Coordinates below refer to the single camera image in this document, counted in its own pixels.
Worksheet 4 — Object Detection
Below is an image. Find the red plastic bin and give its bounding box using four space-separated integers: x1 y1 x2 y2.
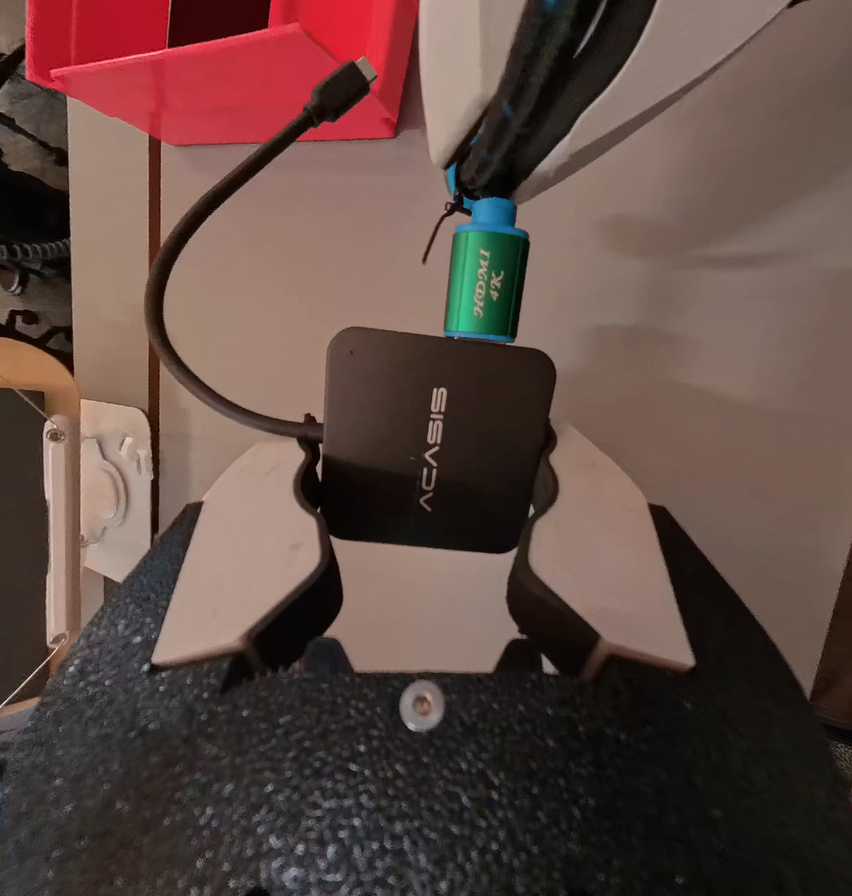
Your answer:
25 0 416 146

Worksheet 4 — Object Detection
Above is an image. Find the white bracket bar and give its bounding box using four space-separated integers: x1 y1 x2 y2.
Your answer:
42 413 85 648

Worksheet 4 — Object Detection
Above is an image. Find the grey desk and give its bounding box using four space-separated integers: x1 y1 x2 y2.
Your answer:
67 97 154 585
149 0 852 697

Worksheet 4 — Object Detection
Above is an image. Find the white mount plate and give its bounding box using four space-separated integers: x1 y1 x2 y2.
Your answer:
79 398 154 583

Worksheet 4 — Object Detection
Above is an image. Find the black cable tie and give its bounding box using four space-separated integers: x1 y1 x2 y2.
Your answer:
421 199 469 266

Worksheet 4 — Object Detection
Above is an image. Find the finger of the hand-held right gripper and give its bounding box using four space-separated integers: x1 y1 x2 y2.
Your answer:
513 0 808 206
417 0 518 171

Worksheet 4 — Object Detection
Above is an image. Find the green HDMI plug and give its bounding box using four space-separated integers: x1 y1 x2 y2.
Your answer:
440 196 532 345

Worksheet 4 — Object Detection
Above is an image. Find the black braided cable bundle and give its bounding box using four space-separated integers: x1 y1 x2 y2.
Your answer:
454 0 656 204

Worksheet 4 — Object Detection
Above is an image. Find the black hub cable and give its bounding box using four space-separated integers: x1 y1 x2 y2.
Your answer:
143 56 379 443

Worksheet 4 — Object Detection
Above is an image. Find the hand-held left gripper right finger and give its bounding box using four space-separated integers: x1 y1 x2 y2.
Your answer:
506 422 697 683

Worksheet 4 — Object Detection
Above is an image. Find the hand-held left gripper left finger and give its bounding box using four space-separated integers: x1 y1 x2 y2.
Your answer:
150 437 345 694

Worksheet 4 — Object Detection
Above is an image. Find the cardboard framed dark board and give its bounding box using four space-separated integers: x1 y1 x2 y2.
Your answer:
0 335 78 729

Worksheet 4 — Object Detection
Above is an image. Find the black white patterned cloth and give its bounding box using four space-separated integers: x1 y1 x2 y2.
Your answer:
0 0 71 351

